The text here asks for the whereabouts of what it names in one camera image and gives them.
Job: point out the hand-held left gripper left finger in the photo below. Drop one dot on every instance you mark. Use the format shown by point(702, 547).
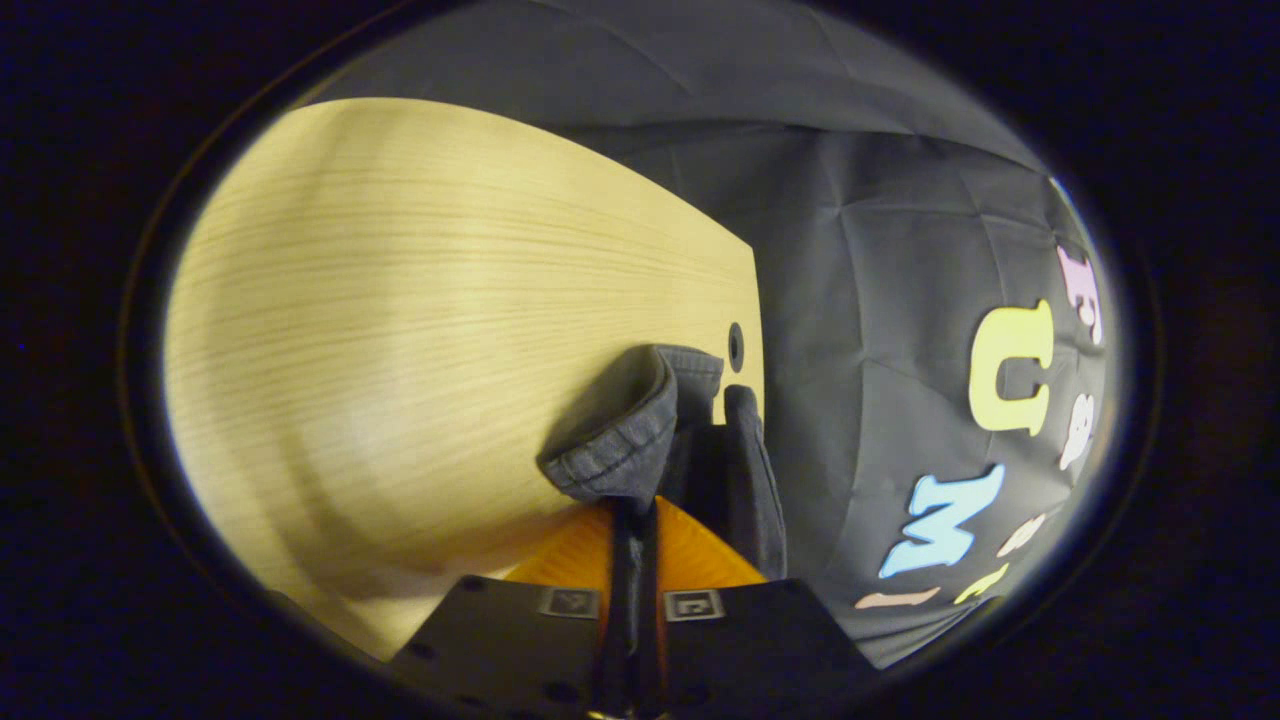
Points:
point(500, 640)

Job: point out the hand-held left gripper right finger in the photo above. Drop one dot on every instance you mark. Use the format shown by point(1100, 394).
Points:
point(760, 640)

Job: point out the dark grey jeans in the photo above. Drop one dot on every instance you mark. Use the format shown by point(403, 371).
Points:
point(625, 430)

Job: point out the black backdrop cloth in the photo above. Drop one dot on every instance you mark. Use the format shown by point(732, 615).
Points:
point(860, 330)

